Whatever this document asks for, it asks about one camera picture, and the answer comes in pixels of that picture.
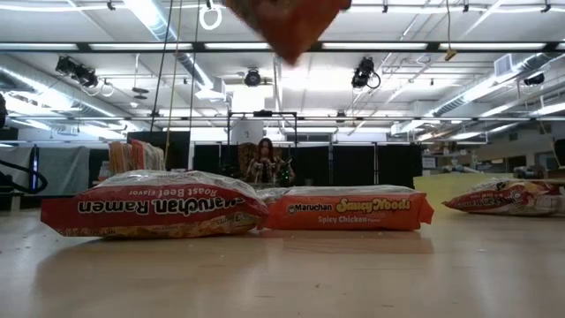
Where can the red Maruchan ramen packet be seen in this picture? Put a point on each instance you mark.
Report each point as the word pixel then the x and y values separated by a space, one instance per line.
pixel 507 199

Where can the person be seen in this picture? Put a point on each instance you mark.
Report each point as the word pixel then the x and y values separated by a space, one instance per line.
pixel 266 165

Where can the orange patterned tapestry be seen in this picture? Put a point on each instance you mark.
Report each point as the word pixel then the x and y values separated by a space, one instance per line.
pixel 245 154

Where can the white cylinder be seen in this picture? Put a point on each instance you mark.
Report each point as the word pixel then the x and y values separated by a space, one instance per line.
pixel 247 131

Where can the black curtain partition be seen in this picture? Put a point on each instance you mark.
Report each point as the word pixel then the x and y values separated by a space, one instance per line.
pixel 353 163

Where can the red Roast Beef ramen packet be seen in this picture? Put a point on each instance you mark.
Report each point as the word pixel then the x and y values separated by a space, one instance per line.
pixel 145 207

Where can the black overhead light bar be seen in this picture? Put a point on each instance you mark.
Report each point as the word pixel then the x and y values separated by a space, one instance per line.
pixel 375 46

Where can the yellow plastic bin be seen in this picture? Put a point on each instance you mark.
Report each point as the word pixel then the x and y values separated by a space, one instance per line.
pixel 434 190

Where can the gray cover cloth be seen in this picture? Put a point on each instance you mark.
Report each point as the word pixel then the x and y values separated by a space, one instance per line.
pixel 66 168

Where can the black ceiling spotlight cluster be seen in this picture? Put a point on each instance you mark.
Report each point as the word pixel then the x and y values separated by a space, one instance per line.
pixel 73 68

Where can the blue lit pole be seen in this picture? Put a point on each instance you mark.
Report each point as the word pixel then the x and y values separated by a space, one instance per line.
pixel 34 159

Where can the small black ceiling device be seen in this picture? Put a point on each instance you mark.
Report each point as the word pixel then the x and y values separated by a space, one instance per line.
pixel 534 79

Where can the black metal stand frame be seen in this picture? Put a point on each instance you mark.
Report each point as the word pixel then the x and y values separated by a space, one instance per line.
pixel 262 113

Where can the round black ceiling camera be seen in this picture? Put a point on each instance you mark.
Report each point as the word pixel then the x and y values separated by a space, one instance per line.
pixel 252 77

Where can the silver ventilation duct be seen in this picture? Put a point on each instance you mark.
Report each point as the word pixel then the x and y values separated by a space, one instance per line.
pixel 543 62
pixel 152 20

